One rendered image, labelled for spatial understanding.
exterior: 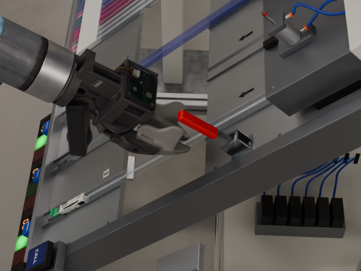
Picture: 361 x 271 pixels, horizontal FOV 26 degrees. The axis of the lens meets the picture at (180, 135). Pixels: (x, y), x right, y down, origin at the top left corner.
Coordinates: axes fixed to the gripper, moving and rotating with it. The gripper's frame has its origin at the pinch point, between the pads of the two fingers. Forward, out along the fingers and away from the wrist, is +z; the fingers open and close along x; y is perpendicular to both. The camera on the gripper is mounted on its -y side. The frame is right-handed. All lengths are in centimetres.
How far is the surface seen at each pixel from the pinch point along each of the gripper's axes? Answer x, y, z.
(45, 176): 8.5, -31.9, -6.5
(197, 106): 60, -51, 38
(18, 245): -0.8, -41.1, -5.4
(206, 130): -6.7, 11.8, -3.8
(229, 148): -6.9, 11.0, 0.6
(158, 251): 35, -82, 49
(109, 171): 3.3, -16.6, -2.0
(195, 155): 68, -77, 56
